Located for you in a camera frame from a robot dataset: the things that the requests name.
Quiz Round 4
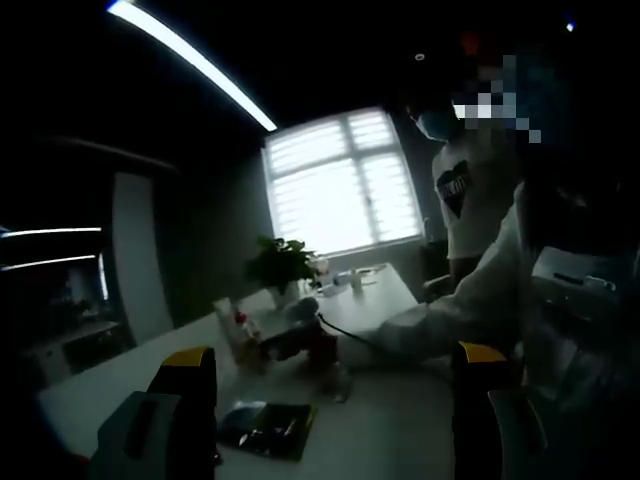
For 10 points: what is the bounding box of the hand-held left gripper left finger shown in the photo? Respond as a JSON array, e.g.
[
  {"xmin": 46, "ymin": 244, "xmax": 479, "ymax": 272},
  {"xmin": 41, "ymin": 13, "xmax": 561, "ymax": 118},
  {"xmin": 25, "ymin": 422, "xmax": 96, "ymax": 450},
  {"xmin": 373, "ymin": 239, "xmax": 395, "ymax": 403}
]
[{"xmin": 92, "ymin": 345, "xmax": 220, "ymax": 480}]

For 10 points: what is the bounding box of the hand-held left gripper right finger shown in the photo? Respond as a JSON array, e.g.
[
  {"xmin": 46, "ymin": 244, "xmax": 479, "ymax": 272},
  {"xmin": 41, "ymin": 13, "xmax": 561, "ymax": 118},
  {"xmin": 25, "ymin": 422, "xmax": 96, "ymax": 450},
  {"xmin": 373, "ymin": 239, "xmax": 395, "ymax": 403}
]
[{"xmin": 451, "ymin": 341, "xmax": 549, "ymax": 480}]

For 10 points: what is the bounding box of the white skincare bottle red collar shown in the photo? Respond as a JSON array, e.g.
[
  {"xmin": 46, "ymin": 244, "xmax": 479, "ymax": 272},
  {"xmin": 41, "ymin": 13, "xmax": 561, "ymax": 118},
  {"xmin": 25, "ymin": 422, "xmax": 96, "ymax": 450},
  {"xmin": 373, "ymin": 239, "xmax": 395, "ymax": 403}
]
[{"xmin": 232, "ymin": 309, "xmax": 264, "ymax": 374}]

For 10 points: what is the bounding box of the white skincare tube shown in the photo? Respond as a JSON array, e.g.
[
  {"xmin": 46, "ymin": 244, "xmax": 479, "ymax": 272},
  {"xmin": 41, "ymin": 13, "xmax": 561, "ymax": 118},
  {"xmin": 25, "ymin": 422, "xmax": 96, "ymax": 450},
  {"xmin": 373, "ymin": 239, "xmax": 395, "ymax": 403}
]
[{"xmin": 213, "ymin": 296, "xmax": 251, "ymax": 361}]

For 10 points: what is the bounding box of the green black skincare mask packet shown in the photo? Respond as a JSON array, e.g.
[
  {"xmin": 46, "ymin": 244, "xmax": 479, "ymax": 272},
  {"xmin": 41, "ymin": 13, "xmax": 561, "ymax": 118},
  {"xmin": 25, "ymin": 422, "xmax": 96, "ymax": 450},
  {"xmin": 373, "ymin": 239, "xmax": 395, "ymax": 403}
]
[{"xmin": 216, "ymin": 398, "xmax": 320, "ymax": 460}]

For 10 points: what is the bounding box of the person's right hand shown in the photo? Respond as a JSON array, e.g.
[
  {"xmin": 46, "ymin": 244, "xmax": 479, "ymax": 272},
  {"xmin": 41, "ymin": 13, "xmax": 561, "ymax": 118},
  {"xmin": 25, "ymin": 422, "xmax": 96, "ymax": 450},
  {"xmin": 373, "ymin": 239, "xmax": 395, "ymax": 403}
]
[{"xmin": 302, "ymin": 321, "xmax": 345, "ymax": 374}]

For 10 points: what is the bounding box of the green potted plant white pot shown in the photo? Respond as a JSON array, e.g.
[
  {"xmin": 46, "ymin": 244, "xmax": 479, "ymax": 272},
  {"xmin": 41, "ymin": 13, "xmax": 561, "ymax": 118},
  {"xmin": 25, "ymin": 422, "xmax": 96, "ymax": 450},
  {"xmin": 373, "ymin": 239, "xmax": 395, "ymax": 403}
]
[{"xmin": 243, "ymin": 234, "xmax": 321, "ymax": 306}]

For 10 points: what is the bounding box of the white office counter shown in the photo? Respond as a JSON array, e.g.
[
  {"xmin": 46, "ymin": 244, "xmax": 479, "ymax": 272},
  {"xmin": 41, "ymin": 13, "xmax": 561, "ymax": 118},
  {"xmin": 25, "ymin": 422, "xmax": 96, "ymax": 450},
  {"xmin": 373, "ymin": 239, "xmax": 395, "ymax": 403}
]
[{"xmin": 24, "ymin": 319, "xmax": 126, "ymax": 376}]

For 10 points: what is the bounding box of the bright window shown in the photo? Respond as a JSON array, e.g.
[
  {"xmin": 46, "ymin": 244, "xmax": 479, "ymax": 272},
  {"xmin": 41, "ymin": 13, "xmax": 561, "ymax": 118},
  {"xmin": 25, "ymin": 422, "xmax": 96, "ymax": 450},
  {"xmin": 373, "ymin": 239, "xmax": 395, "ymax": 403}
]
[{"xmin": 262, "ymin": 105, "xmax": 424, "ymax": 256}]

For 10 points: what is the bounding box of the white chest-worn device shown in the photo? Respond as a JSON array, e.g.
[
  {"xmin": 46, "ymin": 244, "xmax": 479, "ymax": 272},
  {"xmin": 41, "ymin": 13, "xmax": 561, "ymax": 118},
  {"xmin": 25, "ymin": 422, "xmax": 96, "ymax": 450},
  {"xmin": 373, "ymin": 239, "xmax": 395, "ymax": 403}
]
[{"xmin": 529, "ymin": 244, "xmax": 621, "ymax": 321}]

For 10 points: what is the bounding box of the thin ceiling light strip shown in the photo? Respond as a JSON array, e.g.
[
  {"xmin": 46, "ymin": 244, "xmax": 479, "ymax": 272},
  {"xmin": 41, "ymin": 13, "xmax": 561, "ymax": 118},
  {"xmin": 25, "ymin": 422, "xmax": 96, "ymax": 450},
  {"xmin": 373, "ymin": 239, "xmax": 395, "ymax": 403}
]
[
  {"xmin": 0, "ymin": 227, "xmax": 104, "ymax": 240},
  {"xmin": 0, "ymin": 254, "xmax": 99, "ymax": 272}
]

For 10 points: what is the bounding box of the wide ceiling light strip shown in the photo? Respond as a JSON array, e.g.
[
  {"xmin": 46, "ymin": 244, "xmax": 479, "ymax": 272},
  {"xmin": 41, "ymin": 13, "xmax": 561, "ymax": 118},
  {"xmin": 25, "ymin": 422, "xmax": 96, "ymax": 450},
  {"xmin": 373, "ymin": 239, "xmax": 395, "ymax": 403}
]
[{"xmin": 106, "ymin": 0, "xmax": 279, "ymax": 132}]

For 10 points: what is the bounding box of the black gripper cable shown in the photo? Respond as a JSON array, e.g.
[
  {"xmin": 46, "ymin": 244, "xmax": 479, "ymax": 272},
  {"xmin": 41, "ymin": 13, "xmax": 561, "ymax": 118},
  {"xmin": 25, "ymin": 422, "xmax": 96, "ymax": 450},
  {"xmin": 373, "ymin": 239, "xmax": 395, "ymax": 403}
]
[{"xmin": 317, "ymin": 312, "xmax": 374, "ymax": 349}]

